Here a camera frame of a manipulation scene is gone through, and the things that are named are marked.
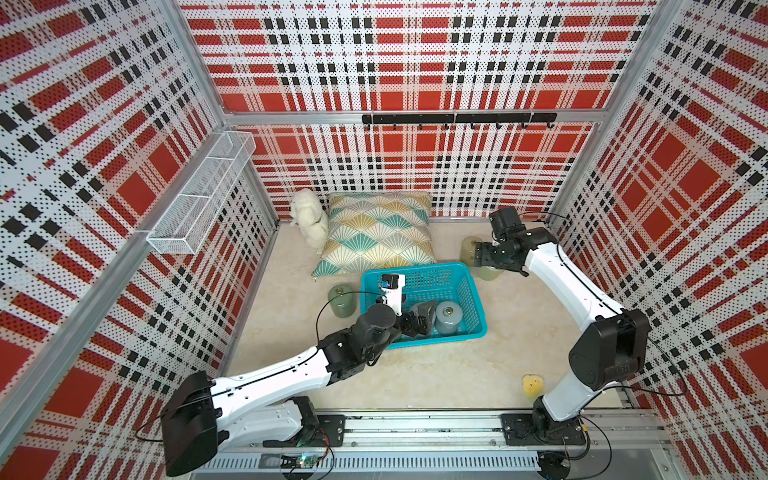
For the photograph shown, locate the light blue tea canister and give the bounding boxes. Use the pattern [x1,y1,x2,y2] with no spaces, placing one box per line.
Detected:
[434,301,463,335]

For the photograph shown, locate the yellow-green tea canister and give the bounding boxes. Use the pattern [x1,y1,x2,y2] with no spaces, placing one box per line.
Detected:
[459,236,484,268]

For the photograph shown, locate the teal plastic basket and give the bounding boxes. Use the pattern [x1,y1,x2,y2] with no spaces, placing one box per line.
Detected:
[360,262,488,350]

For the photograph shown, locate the dark green tea canister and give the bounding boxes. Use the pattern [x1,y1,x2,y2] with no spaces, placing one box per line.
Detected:
[327,283,357,318]

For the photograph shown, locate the pale yellow tea canister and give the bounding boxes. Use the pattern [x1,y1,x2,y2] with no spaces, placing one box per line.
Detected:
[474,266,503,281]

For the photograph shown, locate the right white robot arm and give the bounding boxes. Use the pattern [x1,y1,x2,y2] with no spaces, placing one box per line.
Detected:
[474,207,650,444]

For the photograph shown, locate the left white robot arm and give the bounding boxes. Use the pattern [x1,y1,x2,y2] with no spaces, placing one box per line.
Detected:
[160,301,437,477]

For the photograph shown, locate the fan-patterned cushion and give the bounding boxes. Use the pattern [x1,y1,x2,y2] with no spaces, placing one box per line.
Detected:
[312,191,436,278]

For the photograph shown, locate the yellow sponge toy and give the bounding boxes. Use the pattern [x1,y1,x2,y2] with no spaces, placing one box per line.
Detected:
[521,374,545,399]

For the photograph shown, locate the white plush toy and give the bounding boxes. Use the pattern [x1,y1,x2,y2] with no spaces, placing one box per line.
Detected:
[290,189,329,254]

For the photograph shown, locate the green circuit board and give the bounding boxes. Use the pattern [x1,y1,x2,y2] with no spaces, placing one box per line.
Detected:
[280,454,324,470]

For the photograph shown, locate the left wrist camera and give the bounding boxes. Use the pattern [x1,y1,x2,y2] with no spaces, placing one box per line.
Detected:
[380,274,405,316]

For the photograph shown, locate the metal base rail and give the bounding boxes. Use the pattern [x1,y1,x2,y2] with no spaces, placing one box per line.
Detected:
[182,409,685,479]

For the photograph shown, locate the black wall hook rail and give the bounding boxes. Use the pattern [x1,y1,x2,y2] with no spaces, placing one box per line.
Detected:
[361,112,558,127]

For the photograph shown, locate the clear wire wall shelf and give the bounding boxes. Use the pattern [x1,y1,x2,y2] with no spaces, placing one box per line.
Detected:
[147,131,255,255]

